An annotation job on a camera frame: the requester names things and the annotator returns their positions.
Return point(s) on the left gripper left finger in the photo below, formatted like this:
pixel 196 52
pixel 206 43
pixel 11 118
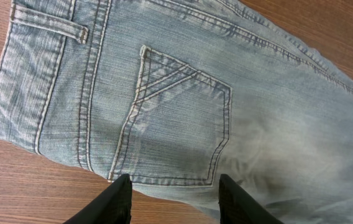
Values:
pixel 112 206

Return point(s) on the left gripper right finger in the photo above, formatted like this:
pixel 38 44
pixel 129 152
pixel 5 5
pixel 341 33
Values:
pixel 238 207

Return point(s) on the light blue denim shorts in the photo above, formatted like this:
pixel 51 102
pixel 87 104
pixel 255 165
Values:
pixel 176 93

